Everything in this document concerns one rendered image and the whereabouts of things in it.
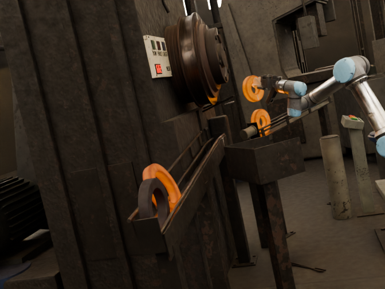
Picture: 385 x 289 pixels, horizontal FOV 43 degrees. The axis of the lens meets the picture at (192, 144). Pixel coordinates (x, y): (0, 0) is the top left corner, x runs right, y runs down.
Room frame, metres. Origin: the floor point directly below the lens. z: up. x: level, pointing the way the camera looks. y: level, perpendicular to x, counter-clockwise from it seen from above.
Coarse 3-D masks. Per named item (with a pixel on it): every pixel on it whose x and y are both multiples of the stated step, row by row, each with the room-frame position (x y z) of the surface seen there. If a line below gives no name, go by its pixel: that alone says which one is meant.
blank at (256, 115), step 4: (256, 112) 2.83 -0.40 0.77; (260, 112) 2.85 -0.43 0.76; (264, 112) 2.87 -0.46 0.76; (252, 116) 2.83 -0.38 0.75; (256, 116) 2.82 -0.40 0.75; (260, 116) 2.84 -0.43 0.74; (264, 116) 2.87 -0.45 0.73; (268, 116) 2.90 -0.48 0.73; (252, 120) 2.82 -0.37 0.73; (256, 120) 2.81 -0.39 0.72; (264, 120) 2.89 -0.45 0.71; (268, 120) 2.89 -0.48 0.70; (264, 124) 2.88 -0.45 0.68; (264, 128) 2.85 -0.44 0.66
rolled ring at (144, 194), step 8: (144, 184) 1.40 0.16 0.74; (152, 184) 1.42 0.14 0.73; (160, 184) 1.48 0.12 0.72; (144, 192) 1.38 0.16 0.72; (152, 192) 1.40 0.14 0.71; (160, 192) 1.48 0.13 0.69; (144, 200) 1.36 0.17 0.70; (160, 200) 1.49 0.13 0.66; (144, 208) 1.35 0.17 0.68; (160, 208) 1.49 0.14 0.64; (168, 208) 1.50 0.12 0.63; (144, 216) 1.35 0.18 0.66; (152, 216) 1.36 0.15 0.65; (160, 216) 1.48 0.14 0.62; (160, 224) 1.46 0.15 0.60
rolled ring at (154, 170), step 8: (152, 168) 1.61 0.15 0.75; (160, 168) 1.66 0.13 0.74; (144, 176) 1.58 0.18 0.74; (152, 176) 1.57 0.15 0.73; (160, 176) 1.67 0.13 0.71; (168, 176) 1.68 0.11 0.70; (168, 184) 1.68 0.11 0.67; (168, 192) 1.68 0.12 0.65; (176, 192) 1.66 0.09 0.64; (152, 200) 1.54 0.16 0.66; (176, 200) 1.63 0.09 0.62
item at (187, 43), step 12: (180, 24) 2.36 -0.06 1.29; (192, 24) 2.34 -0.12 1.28; (180, 36) 2.31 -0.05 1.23; (192, 36) 2.29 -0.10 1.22; (180, 48) 2.29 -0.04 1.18; (192, 48) 2.26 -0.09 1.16; (192, 60) 2.27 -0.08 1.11; (192, 72) 2.28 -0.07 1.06; (192, 84) 2.30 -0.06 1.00; (204, 84) 2.32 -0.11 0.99; (204, 96) 2.36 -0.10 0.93
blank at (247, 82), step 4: (248, 76) 2.87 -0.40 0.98; (252, 76) 2.86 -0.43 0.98; (256, 76) 2.88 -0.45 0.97; (244, 80) 2.85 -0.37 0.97; (248, 80) 2.83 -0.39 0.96; (252, 80) 2.85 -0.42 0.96; (244, 84) 2.83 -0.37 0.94; (248, 84) 2.83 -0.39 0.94; (244, 88) 2.82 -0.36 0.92; (248, 88) 2.82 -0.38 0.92; (244, 92) 2.83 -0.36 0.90; (248, 92) 2.81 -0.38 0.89; (252, 92) 2.84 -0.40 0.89; (256, 92) 2.88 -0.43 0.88; (260, 92) 2.88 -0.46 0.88; (248, 96) 2.82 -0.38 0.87; (252, 96) 2.83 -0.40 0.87; (256, 96) 2.85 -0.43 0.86; (260, 96) 2.87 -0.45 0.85; (252, 100) 2.84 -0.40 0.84; (256, 100) 2.85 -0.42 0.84
